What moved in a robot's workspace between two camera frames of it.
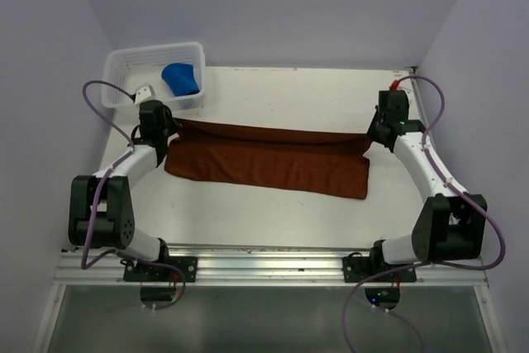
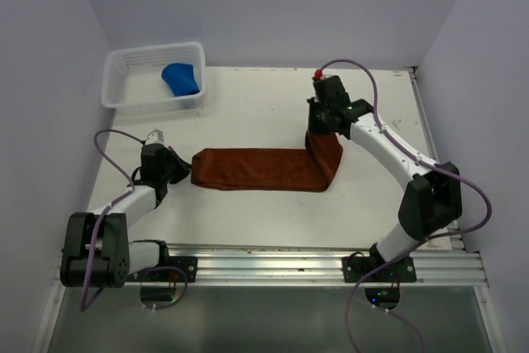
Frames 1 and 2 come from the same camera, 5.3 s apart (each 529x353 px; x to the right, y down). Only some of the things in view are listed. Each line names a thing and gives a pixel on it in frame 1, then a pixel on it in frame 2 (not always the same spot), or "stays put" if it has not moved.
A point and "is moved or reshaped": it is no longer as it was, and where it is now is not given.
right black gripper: [372, 132] -> [312, 126]
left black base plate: [140, 273] stays put
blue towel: [181, 78] stays put
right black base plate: [359, 269] stays put
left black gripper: [173, 125] -> [183, 167]
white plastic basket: [178, 73] stays put
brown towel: [318, 163] is moved or reshaped
